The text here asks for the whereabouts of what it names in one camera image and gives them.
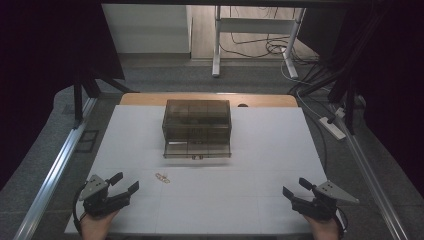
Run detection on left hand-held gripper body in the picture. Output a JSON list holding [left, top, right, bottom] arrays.
[[78, 174, 132, 218]]

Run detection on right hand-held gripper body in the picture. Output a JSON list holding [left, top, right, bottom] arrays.
[[290, 180, 361, 222]]

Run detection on smoky transparent plastic drawer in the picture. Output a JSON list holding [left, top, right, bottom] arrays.
[[162, 139, 232, 161], [162, 125, 232, 137]]

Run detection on smoky transparent jewellery drawer box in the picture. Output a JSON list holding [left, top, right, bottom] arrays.
[[161, 99, 233, 158]]

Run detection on person's right hand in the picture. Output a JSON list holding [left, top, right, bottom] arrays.
[[302, 213, 342, 240]]

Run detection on person's left hand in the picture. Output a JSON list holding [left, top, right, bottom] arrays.
[[79, 210, 120, 240]]

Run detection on white power strip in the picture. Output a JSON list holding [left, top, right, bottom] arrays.
[[319, 116, 347, 141]]

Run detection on white table mat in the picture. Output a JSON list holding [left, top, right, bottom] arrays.
[[64, 104, 331, 235]]

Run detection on black metal stand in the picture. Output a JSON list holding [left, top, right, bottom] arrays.
[[289, 6, 393, 136], [72, 68, 136, 130]]

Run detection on dark curtain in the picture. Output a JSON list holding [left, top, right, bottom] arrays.
[[333, 0, 424, 198], [0, 0, 126, 192]]

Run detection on white cabinet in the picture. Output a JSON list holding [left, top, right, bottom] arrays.
[[101, 3, 193, 55]]

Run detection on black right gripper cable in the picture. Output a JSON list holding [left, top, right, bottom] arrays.
[[334, 207, 350, 240]]

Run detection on gold linked chain jewellery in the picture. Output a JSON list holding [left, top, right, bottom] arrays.
[[154, 172, 171, 184]]

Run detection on aluminium frame rail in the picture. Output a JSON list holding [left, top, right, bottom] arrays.
[[329, 103, 401, 240], [13, 97, 98, 240]]

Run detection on light grey cable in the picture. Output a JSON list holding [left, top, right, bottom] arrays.
[[280, 59, 329, 118]]

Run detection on black floor cables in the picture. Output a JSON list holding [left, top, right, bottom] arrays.
[[219, 31, 319, 67]]

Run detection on white desk frame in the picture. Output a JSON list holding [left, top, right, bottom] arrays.
[[211, 5, 307, 80]]

